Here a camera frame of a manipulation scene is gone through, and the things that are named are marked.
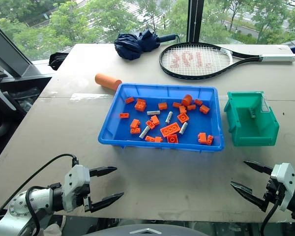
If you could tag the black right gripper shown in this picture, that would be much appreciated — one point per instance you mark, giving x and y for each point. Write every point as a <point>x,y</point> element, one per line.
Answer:
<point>273,193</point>

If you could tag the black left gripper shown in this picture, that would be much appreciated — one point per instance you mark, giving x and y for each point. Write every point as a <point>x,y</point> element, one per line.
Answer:
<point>86,204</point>

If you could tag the dark rounded robot base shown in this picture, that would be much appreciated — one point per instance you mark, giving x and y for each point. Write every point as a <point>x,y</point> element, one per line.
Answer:
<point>147,231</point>

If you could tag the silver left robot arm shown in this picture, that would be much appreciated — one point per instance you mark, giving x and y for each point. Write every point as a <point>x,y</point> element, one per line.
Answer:
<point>19,204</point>

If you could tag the green storage bin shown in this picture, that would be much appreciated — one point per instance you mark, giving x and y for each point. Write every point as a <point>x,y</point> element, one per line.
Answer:
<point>258,130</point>

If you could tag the small orange building brick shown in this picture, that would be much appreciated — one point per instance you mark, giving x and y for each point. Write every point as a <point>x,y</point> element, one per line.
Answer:
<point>150,124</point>
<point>134,131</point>
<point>202,138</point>
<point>158,139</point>
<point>124,115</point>
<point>135,123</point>
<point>176,104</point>
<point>162,106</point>
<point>155,119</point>
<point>198,102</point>
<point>182,109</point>
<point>204,109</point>
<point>191,107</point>
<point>210,140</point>
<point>149,138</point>

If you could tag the blue plastic tray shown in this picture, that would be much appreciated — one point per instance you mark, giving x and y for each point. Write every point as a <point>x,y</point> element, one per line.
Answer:
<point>118,123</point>

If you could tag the white cloth under table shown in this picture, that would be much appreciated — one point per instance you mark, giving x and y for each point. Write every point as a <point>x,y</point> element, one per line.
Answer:
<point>52,229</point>

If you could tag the silver metal cylinder pin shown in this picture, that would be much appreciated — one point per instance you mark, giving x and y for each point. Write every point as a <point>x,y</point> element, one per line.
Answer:
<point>183,128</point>
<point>144,132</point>
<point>153,112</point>
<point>169,117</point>

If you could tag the square orange building brick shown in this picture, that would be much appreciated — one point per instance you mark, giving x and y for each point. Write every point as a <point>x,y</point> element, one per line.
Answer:
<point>183,118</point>
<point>172,139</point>
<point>140,105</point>

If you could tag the long flat orange brick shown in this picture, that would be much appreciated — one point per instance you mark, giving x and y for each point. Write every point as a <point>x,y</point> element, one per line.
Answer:
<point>169,130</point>

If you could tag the orange foam cylinder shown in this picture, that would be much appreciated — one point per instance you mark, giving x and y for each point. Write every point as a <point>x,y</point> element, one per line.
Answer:
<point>107,80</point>

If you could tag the round orange building block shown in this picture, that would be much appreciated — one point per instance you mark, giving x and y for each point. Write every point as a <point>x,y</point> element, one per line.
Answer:
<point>186,100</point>

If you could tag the black white tennis racket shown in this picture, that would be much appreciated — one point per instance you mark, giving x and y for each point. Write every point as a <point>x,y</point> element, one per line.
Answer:
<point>275,58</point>

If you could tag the black folded bag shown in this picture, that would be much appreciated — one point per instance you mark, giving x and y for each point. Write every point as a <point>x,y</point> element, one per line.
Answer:
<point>57,60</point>

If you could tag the navy folded umbrella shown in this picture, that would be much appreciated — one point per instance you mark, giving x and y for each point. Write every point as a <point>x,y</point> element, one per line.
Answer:
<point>132,46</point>

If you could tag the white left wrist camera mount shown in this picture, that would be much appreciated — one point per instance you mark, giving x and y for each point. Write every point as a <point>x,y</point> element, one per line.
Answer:
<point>75,182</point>

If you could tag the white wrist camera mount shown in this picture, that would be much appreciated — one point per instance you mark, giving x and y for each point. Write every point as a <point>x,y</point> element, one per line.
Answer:
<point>75,182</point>
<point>285,177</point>

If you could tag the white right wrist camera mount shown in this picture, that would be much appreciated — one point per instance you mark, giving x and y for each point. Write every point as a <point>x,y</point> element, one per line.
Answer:
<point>285,177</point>

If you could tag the dark slanted metal frame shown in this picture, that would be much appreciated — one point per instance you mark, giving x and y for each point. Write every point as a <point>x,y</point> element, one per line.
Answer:
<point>12,61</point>

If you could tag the dark window frame post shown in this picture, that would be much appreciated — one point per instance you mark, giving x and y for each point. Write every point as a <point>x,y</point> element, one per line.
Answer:
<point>193,19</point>

